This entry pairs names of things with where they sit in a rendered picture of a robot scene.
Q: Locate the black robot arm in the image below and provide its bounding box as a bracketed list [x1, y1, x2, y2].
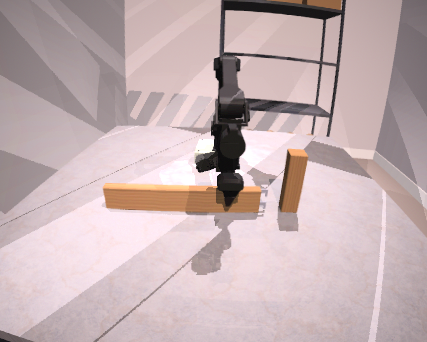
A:
[195, 56, 250, 173]

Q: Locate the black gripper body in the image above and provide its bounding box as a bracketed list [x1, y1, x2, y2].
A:
[217, 144, 244, 191]

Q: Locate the wooden post with slot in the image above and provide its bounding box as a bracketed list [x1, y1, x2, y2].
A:
[279, 149, 309, 213]

